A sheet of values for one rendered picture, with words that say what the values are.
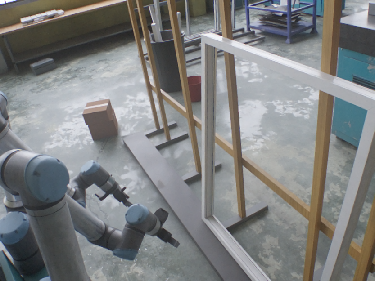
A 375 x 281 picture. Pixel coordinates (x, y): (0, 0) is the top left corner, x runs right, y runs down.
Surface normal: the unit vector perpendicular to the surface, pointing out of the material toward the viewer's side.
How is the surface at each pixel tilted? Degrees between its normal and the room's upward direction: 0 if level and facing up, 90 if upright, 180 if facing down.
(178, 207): 0
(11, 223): 5
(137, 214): 19
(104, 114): 90
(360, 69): 90
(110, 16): 90
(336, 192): 0
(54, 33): 90
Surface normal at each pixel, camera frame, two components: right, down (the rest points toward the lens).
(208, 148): 0.47, 0.41
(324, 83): -0.89, 0.24
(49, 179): 0.87, 0.00
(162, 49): -0.07, 0.60
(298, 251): -0.15, -0.84
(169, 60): 0.21, 0.55
